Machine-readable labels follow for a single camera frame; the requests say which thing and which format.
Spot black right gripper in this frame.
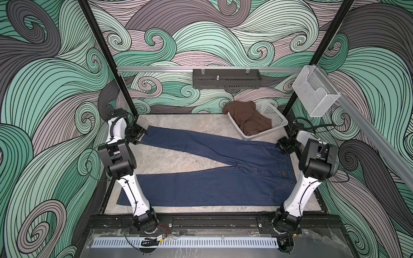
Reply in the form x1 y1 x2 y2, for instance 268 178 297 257
275 135 299 154

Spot blue denim jeans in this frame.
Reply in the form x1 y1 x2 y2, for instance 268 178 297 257
137 127 296 207

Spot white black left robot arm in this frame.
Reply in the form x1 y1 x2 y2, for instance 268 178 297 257
97 109 158 232

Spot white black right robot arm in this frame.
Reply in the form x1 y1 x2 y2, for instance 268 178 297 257
272 130 338 234

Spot brown trousers in basket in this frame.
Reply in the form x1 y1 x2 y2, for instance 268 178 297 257
222 101 272 136

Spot white plastic laundry basket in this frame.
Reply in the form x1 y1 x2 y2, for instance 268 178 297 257
227 101 288 141

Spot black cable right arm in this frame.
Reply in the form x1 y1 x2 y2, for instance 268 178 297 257
291 117 336 133

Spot clear wire mesh bin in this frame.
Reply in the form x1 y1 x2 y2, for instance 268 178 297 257
293 65 341 117

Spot aluminium rail right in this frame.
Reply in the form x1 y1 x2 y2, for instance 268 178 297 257
321 69 413 189

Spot aluminium rail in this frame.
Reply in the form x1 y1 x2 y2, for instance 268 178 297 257
116 66 303 74
321 69 413 189

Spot aluminium rail back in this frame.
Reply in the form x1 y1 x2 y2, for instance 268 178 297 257
116 66 303 74

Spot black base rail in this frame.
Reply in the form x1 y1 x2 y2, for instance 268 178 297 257
86 212 343 235

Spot red black wires connector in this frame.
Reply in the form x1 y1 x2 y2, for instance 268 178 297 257
123 224 169 255

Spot white slotted cable duct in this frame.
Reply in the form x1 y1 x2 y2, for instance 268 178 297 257
91 236 279 249

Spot black corner frame post left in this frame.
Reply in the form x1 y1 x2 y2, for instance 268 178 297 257
77 0 139 119

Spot black corner frame post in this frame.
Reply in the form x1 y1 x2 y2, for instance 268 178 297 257
282 1 354 116
77 0 139 119

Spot black corner frame post right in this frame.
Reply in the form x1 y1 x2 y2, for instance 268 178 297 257
282 1 354 116

